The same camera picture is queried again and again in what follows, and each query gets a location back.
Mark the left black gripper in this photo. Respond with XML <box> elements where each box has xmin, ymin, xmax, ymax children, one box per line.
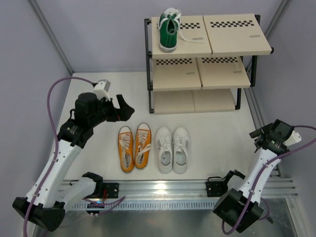
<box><xmin>89</xmin><ymin>95</ymin><xmax>135</xmax><ymax>128</ymax></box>

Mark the white sneaker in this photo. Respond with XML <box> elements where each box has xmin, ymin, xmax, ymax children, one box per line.
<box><xmin>155</xmin><ymin>127</ymin><xmax>173</xmax><ymax>174</ymax></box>
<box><xmin>173</xmin><ymin>127</ymin><xmax>189</xmax><ymax>174</ymax></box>

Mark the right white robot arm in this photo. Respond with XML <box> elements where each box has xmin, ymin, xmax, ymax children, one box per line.
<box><xmin>213</xmin><ymin>119</ymin><xmax>295</xmax><ymax>235</ymax></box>

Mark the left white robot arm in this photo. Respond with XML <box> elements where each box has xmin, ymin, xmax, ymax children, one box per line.
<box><xmin>12</xmin><ymin>92</ymin><xmax>135</xmax><ymax>232</ymax></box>

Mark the beige black shoe shelf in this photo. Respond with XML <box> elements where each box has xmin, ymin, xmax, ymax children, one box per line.
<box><xmin>144</xmin><ymin>13</ymin><xmax>274</xmax><ymax>114</ymax></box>

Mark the left orange canvas sneaker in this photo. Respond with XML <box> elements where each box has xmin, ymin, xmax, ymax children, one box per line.
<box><xmin>118</xmin><ymin>126</ymin><xmax>134</xmax><ymax>173</ymax></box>

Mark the orange canvas sneaker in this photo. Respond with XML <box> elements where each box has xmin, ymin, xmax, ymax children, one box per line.
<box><xmin>118</xmin><ymin>126</ymin><xmax>134</xmax><ymax>173</ymax></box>
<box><xmin>134</xmin><ymin>123</ymin><xmax>152</xmax><ymax>169</ymax></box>

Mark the right orange canvas sneaker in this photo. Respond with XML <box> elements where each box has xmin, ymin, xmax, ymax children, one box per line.
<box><xmin>134</xmin><ymin>123</ymin><xmax>152</xmax><ymax>169</ymax></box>

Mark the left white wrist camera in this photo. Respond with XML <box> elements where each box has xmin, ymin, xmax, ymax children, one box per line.
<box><xmin>93</xmin><ymin>79</ymin><xmax>111</xmax><ymax>101</ymax></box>

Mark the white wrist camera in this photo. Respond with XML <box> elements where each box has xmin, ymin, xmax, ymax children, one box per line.
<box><xmin>93</xmin><ymin>79</ymin><xmax>111</xmax><ymax>101</ymax></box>
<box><xmin>283</xmin><ymin>129</ymin><xmax>302</xmax><ymax>147</ymax></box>

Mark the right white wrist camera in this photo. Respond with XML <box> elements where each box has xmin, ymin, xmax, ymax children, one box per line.
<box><xmin>283</xmin><ymin>129</ymin><xmax>302</xmax><ymax>147</ymax></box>

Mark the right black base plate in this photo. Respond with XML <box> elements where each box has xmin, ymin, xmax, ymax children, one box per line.
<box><xmin>205</xmin><ymin>176</ymin><xmax>228</xmax><ymax>198</ymax></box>

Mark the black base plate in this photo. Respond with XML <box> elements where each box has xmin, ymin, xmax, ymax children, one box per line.
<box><xmin>205</xmin><ymin>176</ymin><xmax>228</xmax><ymax>198</ymax></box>
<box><xmin>101</xmin><ymin>182</ymin><xmax>119</xmax><ymax>199</ymax></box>

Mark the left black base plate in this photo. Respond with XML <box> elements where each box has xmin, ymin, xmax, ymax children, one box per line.
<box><xmin>101</xmin><ymin>182</ymin><xmax>119</xmax><ymax>199</ymax></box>

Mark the aluminium mounting rail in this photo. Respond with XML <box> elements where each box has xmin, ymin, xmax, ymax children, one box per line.
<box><xmin>103</xmin><ymin>177</ymin><xmax>298</xmax><ymax>200</ymax></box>

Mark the slotted grey cable duct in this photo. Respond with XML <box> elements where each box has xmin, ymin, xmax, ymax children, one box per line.
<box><xmin>70</xmin><ymin>198</ymin><xmax>218</xmax><ymax>212</ymax></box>

